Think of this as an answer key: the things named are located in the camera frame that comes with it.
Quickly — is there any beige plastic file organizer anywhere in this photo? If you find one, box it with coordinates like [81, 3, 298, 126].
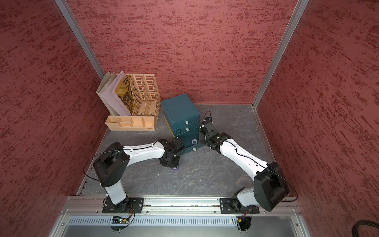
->
[105, 71, 161, 131]

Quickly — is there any yellow illustrated book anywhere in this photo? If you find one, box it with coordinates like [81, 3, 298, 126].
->
[114, 75, 134, 115]

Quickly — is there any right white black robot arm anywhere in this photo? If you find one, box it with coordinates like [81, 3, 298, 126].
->
[199, 117, 290, 213]

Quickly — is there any white perforated cable duct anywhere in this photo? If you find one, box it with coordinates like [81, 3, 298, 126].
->
[67, 216, 238, 227]

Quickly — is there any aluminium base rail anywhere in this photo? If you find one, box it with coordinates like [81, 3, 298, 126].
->
[59, 195, 304, 216]

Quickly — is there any teal three-drawer cabinet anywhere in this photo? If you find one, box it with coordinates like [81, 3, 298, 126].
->
[161, 94, 205, 154]

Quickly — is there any beige cardboard folder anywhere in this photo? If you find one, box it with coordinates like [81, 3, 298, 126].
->
[96, 71, 119, 116]

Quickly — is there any lilac folder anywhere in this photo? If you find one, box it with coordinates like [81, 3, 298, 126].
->
[103, 71, 130, 116]

